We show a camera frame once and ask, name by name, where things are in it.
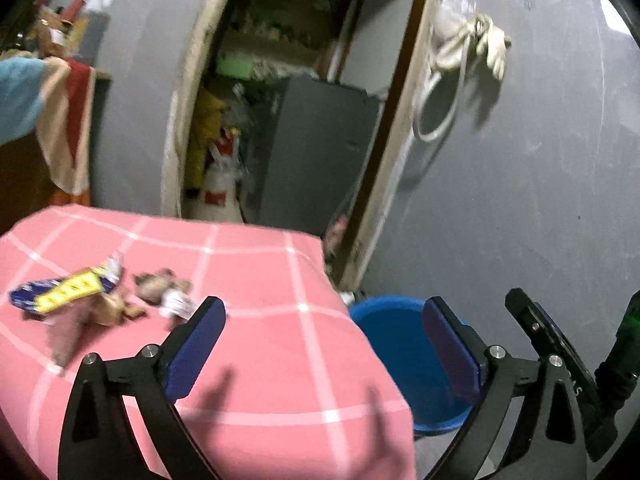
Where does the yellow brown snack wrapper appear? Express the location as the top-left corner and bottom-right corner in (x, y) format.
(23, 263), (146, 374)

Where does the brown food scrap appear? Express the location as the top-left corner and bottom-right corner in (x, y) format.
(134, 268), (192, 307)

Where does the striped red beige towel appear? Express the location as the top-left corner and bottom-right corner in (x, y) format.
(36, 58), (96, 197)

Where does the light blue cloth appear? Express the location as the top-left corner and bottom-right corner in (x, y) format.
(0, 58), (44, 144)

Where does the white paper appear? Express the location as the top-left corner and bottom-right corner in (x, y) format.
(160, 288), (198, 321)

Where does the grey box on counter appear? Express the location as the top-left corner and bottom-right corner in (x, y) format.
(68, 12), (111, 66)

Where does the blue snack wrapper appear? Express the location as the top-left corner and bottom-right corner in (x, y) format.
(10, 258), (124, 316)

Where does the red cup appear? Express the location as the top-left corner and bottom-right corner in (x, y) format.
(61, 0), (86, 23)

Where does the pink checked tablecloth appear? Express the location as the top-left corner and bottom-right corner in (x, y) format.
(1, 206), (416, 479)

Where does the white rope on wall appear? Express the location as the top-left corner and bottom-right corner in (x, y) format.
(412, 8), (514, 143)

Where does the white red sack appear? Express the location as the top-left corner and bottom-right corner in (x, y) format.
(194, 127), (243, 223)

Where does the grey cabinet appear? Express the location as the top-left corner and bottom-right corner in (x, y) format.
(245, 76), (380, 236)

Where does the blue plastic bucket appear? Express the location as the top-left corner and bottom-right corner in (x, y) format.
(349, 296), (472, 436)

